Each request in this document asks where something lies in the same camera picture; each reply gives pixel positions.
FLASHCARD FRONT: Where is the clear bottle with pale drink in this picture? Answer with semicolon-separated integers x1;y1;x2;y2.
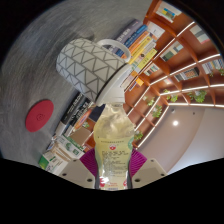
92;101;136;192

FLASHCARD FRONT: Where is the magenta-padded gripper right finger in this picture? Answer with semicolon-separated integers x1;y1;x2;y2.
130;148;168;190

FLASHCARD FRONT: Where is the stack of colourful books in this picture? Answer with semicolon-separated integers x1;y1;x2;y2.
111;18;166;91

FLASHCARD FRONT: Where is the stack of dark books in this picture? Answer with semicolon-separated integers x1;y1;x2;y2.
54;92;96;138

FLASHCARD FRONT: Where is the brown chair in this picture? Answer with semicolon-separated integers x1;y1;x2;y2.
67;125;93;147

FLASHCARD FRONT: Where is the tall green and white carton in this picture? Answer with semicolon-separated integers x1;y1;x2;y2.
54;133;86;158

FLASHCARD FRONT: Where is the wooden shelf unit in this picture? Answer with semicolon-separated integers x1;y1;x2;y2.
84;0;224;150

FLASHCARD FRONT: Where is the flat round red coaster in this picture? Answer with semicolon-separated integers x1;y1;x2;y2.
24;98;55;133

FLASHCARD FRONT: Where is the white mug with grey triangles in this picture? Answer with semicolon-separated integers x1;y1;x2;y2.
55;37;133;108

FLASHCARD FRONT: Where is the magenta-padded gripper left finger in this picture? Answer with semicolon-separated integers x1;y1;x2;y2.
57;147;98;190

